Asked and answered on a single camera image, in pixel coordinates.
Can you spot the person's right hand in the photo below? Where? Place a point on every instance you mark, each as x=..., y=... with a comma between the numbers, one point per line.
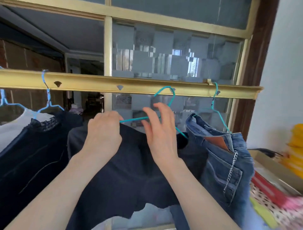
x=163, y=142

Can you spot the person's left hand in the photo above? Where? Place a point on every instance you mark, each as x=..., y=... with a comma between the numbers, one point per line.
x=104, y=137

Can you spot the black shorts with logo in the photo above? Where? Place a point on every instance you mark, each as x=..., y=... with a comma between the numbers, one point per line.
x=132, y=177

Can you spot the gold clothes rail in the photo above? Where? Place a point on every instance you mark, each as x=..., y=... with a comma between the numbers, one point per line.
x=71, y=83

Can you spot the black sheer blouse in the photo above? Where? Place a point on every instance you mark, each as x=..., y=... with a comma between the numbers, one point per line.
x=35, y=154

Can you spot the pale pink blouse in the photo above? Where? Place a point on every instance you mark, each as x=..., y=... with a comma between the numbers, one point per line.
x=14, y=128

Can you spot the person's left forearm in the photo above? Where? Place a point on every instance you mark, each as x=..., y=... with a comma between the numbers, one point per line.
x=52, y=201

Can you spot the person's right forearm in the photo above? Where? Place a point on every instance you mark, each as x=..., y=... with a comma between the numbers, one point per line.
x=201, y=206

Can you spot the gold framed glass door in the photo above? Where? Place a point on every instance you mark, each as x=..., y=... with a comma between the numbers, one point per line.
x=109, y=47

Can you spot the beige cardboard box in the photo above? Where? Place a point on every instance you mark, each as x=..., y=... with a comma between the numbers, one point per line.
x=272, y=165

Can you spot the red flat packet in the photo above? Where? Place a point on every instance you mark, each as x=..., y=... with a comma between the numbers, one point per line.
x=269, y=189

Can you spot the yellow plastic bucket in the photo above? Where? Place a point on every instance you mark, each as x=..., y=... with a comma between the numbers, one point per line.
x=296, y=147

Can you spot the floral patterned cloth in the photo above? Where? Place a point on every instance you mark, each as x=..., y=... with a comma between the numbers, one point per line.
x=291, y=218

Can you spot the brown door frame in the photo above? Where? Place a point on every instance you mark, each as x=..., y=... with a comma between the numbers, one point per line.
x=258, y=59

